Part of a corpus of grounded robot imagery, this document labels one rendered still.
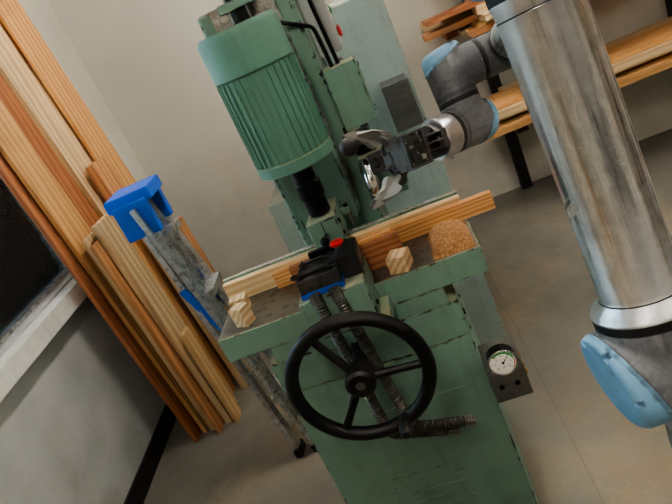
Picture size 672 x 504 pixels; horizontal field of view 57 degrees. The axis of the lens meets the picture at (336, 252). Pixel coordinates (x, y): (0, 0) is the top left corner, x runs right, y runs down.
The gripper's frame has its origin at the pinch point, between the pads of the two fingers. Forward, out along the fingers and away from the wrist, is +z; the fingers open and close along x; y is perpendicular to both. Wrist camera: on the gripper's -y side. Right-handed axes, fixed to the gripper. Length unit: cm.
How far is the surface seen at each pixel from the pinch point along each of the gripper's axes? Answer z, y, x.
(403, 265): -4.6, -2.2, 21.2
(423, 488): -1, -23, 78
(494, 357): -12.3, 5.2, 45.9
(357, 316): 14.8, 6.2, 23.3
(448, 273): -11.2, 2.3, 26.2
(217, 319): 4, -103, 31
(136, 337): 20, -164, 33
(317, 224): 1.7, -18.0, 7.6
